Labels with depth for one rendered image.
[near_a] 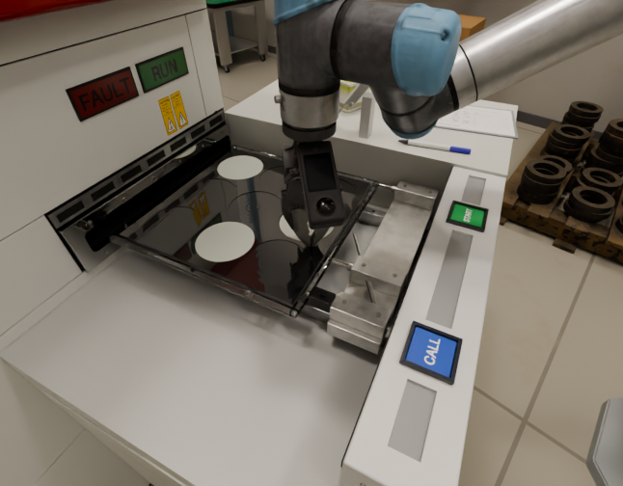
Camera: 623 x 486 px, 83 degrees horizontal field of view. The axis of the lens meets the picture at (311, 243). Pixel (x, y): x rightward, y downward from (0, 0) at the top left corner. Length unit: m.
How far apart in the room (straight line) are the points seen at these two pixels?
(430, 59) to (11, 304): 0.65
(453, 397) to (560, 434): 1.23
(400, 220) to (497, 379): 1.04
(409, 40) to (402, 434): 0.36
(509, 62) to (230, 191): 0.51
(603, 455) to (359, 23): 0.58
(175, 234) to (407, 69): 0.46
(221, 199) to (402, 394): 0.49
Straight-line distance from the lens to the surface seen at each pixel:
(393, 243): 0.64
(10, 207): 0.65
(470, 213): 0.61
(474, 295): 0.49
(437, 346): 0.42
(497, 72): 0.51
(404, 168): 0.76
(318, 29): 0.41
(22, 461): 0.90
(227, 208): 0.69
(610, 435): 0.64
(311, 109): 0.44
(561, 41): 0.53
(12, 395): 0.79
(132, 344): 0.63
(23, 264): 0.68
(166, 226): 0.68
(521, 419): 1.58
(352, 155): 0.78
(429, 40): 0.37
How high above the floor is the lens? 1.31
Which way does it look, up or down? 43 degrees down
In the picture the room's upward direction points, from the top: straight up
